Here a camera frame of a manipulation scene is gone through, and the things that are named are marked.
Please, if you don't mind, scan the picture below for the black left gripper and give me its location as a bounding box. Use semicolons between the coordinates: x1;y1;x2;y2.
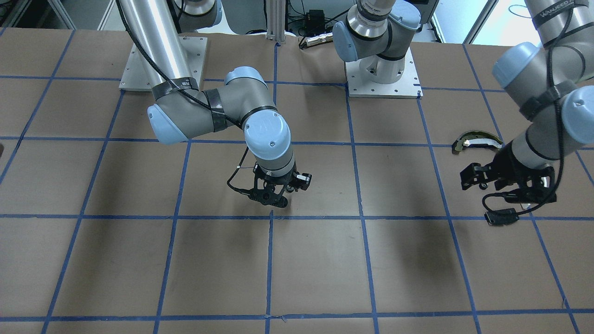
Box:
460;148;557;204

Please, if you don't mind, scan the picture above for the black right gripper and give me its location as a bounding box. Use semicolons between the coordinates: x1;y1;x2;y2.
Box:
248;167;312;208

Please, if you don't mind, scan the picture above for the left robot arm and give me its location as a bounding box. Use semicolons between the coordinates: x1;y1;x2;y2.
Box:
332;0;593;205

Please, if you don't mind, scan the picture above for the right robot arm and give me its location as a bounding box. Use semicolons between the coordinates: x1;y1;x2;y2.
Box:
116;0;312;208

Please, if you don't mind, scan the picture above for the olive brake shoe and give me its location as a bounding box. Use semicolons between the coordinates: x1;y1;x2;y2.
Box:
452;130;504;154

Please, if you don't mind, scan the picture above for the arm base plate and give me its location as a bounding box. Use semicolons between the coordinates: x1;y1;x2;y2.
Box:
344;49;424;99
119;36;208;92

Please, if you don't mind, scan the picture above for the aluminium frame post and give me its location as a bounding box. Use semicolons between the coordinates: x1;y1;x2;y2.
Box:
265;0;287;45

